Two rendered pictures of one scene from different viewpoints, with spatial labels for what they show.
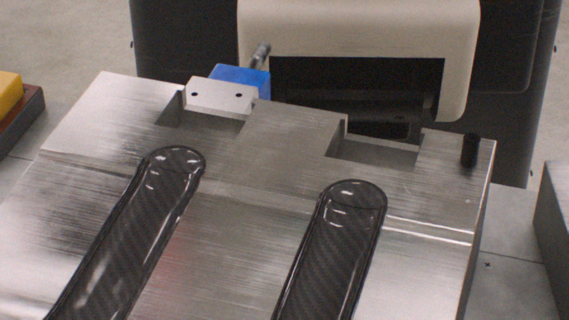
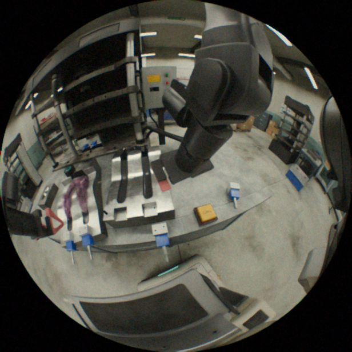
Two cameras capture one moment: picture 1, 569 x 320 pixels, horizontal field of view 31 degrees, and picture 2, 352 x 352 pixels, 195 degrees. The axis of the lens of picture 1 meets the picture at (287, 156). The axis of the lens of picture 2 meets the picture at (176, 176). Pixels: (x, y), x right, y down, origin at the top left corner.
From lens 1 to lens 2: 70 cm
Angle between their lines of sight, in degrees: 92
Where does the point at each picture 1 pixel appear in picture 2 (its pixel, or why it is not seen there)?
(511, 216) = (111, 237)
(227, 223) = (136, 190)
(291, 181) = (130, 199)
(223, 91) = (159, 230)
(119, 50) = not seen: hidden behind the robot
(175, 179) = (147, 194)
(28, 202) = not seen: hidden behind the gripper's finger
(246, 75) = (160, 243)
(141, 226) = (148, 187)
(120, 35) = not seen: hidden behind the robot
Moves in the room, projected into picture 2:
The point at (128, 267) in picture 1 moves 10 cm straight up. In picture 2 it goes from (146, 182) to (141, 164)
